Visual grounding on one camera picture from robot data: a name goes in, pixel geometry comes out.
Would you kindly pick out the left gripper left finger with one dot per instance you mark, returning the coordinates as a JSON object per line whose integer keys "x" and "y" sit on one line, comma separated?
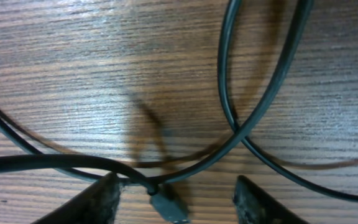
{"x": 97, "y": 204}

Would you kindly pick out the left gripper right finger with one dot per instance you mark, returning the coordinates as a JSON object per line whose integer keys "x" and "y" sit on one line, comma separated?
{"x": 255, "y": 206}

